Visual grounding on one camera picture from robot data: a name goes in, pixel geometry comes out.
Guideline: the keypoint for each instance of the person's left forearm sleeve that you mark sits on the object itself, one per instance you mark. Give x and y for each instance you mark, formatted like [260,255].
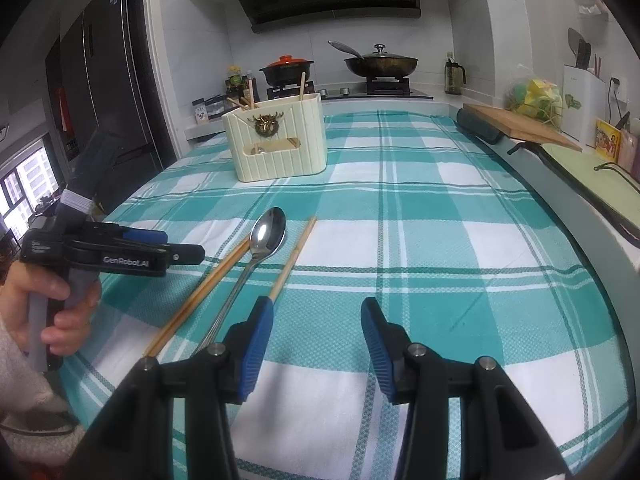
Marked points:
[36,423]

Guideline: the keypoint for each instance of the bamboo chopstick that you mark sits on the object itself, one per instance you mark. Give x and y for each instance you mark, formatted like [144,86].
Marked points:
[302,86]
[292,259]
[236,103]
[200,297]
[248,92]
[192,299]

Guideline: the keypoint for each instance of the white knife holder box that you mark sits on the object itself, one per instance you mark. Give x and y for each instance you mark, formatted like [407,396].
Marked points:
[585,101]

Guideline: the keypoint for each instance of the cream utensil holder box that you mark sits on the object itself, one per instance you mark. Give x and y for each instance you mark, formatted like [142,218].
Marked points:
[279,138]

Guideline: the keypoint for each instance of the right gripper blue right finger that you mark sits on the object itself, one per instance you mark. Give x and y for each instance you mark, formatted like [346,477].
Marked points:
[380,338]

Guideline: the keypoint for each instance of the wooden cutting board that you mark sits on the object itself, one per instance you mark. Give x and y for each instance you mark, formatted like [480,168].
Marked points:
[519,127]

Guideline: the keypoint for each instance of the dark glass kettle jug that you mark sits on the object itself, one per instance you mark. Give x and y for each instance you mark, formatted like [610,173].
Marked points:
[455,76]

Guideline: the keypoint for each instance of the teal white plaid tablecloth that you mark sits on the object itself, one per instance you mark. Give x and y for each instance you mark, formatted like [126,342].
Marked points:
[408,211]

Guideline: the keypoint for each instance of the plastic bag of sponges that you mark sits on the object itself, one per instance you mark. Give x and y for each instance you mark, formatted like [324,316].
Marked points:
[536,98]

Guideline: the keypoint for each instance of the black gas stove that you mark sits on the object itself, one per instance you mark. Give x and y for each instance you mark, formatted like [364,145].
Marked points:
[359,90]

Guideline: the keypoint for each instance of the black pot orange lid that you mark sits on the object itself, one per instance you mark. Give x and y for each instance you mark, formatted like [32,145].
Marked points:
[286,71]

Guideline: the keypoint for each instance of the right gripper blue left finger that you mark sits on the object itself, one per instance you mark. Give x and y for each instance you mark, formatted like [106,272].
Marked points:
[254,337]

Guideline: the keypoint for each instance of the yellow printed mug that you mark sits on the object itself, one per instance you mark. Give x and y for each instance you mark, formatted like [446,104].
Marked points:
[607,141]

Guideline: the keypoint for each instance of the person's left hand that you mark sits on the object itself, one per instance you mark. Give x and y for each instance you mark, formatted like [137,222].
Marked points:
[67,329]

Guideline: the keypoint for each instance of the black refrigerator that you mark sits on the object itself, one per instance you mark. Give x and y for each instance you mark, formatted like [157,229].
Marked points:
[99,73]

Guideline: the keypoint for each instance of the steel spoon oval bowl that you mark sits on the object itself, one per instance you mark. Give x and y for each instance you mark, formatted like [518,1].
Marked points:
[266,237]

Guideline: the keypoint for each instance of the light green silicone mat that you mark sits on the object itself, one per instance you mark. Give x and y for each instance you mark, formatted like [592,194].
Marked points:
[607,187]

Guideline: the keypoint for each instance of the bamboo chopstick in holder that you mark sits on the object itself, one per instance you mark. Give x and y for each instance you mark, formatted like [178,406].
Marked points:
[236,103]

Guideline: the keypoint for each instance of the black spice rack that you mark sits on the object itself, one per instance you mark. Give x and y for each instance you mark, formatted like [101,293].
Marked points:
[216,106]

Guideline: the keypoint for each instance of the sauce bottle yellow cap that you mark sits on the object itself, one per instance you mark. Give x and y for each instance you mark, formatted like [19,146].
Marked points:
[234,83]

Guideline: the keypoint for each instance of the black wok glass lid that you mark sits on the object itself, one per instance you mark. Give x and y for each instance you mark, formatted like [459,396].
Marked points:
[378,64]

